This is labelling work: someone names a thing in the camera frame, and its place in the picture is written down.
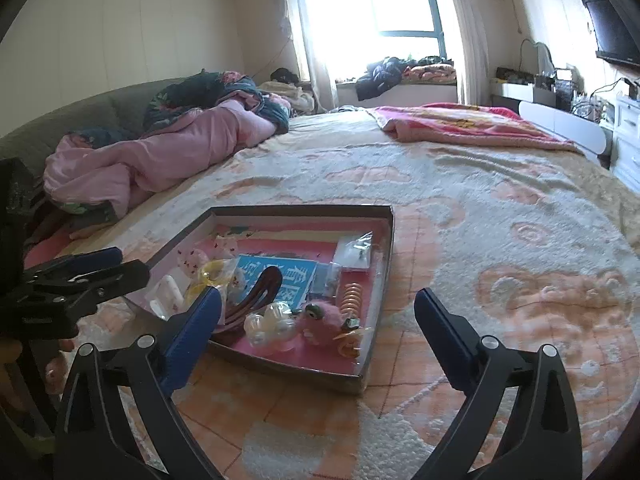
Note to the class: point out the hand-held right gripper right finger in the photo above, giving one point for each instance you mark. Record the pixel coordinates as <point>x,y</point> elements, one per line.
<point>442,335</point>

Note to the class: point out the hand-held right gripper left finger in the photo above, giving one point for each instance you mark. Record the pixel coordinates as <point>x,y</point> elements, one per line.
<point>192,330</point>

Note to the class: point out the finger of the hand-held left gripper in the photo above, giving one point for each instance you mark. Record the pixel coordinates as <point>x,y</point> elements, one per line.
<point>80,265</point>
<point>100,285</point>

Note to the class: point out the shallow cardboard box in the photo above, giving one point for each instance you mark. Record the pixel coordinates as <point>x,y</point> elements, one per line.
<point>300,372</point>

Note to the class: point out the pink fluffy hair clip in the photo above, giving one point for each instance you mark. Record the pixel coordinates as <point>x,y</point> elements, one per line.
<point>327,320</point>

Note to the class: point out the person's left hand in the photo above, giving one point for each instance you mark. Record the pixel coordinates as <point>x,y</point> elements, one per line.
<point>10,375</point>

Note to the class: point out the clear bag with red dots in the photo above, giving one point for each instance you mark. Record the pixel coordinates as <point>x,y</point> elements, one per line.
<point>192,255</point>

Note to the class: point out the brown hair clip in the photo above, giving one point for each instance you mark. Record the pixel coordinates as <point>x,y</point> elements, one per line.
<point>265,285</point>

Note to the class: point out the orange claw clip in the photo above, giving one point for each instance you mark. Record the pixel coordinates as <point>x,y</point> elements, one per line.
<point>347,345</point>

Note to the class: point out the small clear earring bag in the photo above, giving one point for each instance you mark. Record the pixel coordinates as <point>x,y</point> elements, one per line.
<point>355,252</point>

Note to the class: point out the beige orange plush bedspread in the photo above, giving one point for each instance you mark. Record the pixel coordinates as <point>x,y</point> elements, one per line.
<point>500,220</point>

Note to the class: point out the small bag with dark beads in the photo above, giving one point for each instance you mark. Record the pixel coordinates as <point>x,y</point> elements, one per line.
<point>325,280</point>

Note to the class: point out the pink quilt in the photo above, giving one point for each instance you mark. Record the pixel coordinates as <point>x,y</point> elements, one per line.
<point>165,155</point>

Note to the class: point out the grey green headboard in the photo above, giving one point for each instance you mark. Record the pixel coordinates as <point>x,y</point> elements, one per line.
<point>75,110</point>

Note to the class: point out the dark floral quilt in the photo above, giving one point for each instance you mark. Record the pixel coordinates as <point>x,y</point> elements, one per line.
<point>190,90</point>

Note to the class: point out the red pink blanket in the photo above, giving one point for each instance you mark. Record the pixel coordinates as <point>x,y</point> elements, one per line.
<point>450,122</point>

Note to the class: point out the white window seat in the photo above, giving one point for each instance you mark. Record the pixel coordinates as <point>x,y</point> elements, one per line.
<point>425,95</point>

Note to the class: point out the white bed footboard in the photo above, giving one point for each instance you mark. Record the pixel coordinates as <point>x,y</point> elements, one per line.
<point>565,127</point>

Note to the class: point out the cluttered white desk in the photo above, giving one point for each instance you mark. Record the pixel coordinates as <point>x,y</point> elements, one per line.
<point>520,85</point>

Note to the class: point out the dark jacket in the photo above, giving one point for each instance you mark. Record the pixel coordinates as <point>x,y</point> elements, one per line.
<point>382,77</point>

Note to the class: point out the floral cushion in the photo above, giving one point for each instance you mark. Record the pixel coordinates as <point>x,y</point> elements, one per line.
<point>432,70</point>

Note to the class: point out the black garment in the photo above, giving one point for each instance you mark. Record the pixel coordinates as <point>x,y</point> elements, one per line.
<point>284,75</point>

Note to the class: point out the white drawer cabinet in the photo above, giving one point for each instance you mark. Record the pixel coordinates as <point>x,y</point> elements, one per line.
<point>627,135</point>

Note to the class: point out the sheer curtain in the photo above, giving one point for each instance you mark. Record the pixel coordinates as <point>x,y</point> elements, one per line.
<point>465,35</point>
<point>305,35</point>

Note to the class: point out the window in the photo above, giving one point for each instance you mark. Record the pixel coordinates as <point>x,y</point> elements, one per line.
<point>390,10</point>

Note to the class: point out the black television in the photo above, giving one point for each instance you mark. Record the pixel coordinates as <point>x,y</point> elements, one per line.
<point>615,30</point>

